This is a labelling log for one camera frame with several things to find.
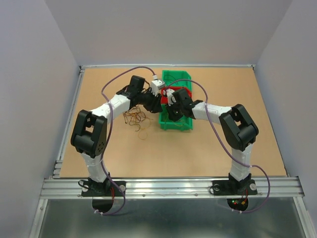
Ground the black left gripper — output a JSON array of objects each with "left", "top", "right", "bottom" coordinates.
[{"left": 137, "top": 87, "right": 162, "bottom": 114}]

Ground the wire bundle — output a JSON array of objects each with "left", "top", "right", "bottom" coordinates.
[{"left": 122, "top": 106, "right": 154, "bottom": 140}]

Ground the dark wire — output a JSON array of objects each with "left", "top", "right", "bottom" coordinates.
[{"left": 164, "top": 73, "right": 189, "bottom": 85}]

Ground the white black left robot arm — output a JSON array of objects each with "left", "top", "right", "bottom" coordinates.
[{"left": 71, "top": 75, "right": 165, "bottom": 196}]

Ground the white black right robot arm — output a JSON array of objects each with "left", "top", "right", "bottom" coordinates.
[{"left": 163, "top": 88, "right": 259, "bottom": 196}]

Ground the red plastic bin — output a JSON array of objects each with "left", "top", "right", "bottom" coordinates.
[{"left": 160, "top": 86, "right": 192, "bottom": 104}]

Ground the near green plastic bin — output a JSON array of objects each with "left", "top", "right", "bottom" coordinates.
[{"left": 158, "top": 104, "right": 193, "bottom": 131}]

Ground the green plastic bin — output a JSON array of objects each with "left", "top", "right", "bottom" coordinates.
[
  {"left": 158, "top": 104, "right": 193, "bottom": 131},
  {"left": 162, "top": 70, "right": 192, "bottom": 90}
]

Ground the far green plastic bin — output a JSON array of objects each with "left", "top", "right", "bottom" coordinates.
[{"left": 162, "top": 70, "right": 192, "bottom": 90}]

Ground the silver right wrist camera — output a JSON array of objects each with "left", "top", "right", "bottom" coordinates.
[{"left": 164, "top": 88, "right": 176, "bottom": 106}]

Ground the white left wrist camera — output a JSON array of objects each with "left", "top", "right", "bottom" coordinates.
[{"left": 150, "top": 79, "right": 165, "bottom": 96}]

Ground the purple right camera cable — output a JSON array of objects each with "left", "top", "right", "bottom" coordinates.
[{"left": 164, "top": 79, "right": 270, "bottom": 214}]

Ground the purple camera cable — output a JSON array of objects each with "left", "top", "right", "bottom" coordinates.
[
  {"left": 94, "top": 66, "right": 157, "bottom": 216},
  {"left": 164, "top": 79, "right": 270, "bottom": 214}
]

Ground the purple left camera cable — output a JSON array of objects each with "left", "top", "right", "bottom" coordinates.
[{"left": 94, "top": 66, "right": 157, "bottom": 216}]

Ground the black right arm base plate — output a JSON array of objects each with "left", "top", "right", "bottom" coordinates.
[{"left": 211, "top": 179, "right": 258, "bottom": 196}]

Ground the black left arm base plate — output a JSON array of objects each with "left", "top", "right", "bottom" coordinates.
[{"left": 81, "top": 180, "right": 127, "bottom": 198}]

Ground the aluminium mounting rail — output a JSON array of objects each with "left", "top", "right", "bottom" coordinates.
[{"left": 40, "top": 177, "right": 305, "bottom": 200}]

